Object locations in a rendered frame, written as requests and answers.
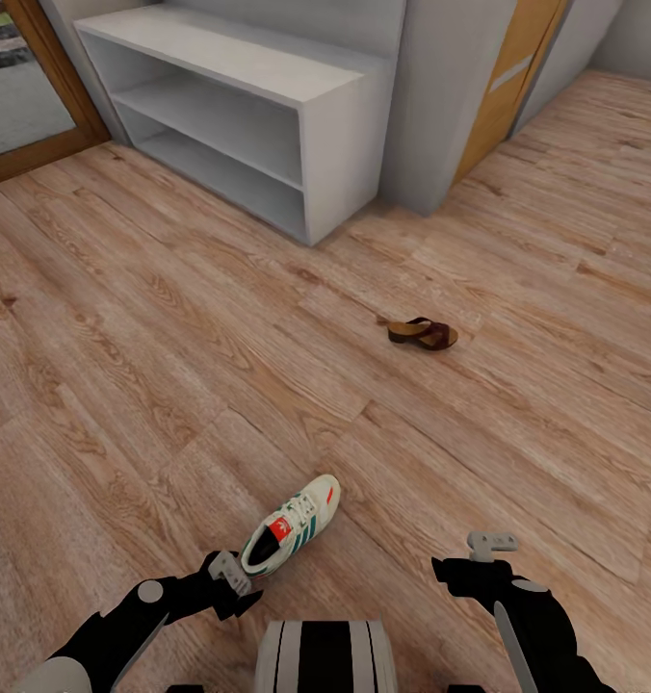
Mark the gym shoe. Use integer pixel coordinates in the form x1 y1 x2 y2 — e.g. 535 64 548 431
239 475 341 578

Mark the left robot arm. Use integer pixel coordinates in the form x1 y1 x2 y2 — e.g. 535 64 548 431
7 550 263 693

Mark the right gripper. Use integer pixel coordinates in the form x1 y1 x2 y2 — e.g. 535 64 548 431
431 557 513 606

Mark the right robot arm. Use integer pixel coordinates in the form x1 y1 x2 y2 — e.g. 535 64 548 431
431 530 615 693

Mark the robot trunk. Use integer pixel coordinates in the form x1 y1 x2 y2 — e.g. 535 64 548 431
253 620 398 693

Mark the sandal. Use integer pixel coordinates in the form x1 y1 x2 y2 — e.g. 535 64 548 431
389 318 458 350

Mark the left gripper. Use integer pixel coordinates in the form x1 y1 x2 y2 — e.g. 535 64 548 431
190 552 263 620

